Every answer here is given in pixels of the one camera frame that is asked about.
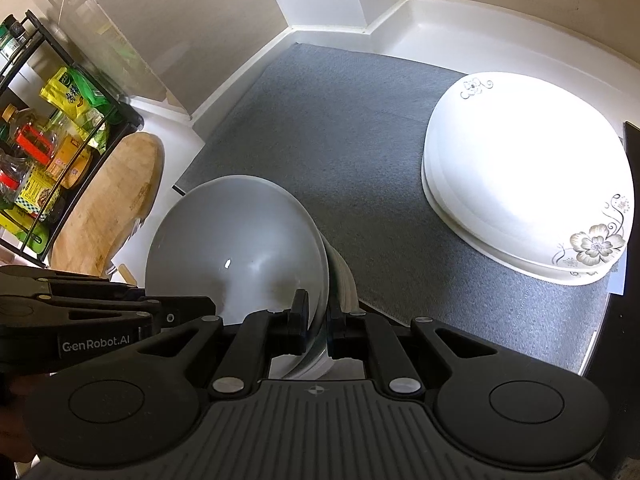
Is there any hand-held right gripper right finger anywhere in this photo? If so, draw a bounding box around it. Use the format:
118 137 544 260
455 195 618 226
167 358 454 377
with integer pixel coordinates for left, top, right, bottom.
325 305 500 397

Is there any oil bottle with red handle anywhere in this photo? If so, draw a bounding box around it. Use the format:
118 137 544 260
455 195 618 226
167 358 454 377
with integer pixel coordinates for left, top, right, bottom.
0 104 57 173

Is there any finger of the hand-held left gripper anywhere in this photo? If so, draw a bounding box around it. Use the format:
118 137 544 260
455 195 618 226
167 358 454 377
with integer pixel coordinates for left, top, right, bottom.
0 295 217 330
0 265 149 304

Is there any wooden cutting board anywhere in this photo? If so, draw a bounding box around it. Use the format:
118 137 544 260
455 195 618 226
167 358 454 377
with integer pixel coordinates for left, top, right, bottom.
50 132 166 281

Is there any grey fabric mat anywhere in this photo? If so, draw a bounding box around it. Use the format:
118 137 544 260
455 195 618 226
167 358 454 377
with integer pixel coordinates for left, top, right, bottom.
172 42 629 377

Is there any green glass bottle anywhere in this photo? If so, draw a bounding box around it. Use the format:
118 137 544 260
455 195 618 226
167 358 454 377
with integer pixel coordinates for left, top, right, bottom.
0 15 27 62

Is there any white paper tag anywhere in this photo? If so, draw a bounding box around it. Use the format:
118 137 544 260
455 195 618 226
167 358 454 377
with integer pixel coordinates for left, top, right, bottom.
605 254 629 295

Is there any green yellow snack packet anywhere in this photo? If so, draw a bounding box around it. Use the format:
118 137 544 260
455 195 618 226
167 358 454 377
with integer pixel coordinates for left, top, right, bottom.
39 65 114 124

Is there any cream printed bowl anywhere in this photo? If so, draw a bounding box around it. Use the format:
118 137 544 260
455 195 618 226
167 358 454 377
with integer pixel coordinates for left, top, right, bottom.
272 230 360 381

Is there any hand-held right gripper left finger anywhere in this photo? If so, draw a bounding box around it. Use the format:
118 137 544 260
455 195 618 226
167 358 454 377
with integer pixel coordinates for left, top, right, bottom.
134 288 311 396

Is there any large white bowl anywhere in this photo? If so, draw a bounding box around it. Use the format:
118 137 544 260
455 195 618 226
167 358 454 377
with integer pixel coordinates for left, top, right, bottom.
145 175 331 367

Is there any yellow checkered packet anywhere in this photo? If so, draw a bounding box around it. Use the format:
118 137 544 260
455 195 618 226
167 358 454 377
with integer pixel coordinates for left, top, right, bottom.
14 169 64 222

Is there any white floral square plate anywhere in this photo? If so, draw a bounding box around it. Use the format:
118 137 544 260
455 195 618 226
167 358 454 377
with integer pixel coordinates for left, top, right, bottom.
423 72 632 275
420 155 624 288

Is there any clear splash guard panel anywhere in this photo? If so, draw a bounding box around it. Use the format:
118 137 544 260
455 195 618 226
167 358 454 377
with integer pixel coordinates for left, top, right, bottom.
27 0 194 122

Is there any orange seasoning packet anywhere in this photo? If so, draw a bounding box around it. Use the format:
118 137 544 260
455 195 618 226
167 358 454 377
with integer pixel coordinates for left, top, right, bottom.
49 134 95 189

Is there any black wire rack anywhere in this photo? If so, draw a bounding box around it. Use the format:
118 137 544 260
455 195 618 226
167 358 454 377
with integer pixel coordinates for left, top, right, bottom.
0 11 144 269

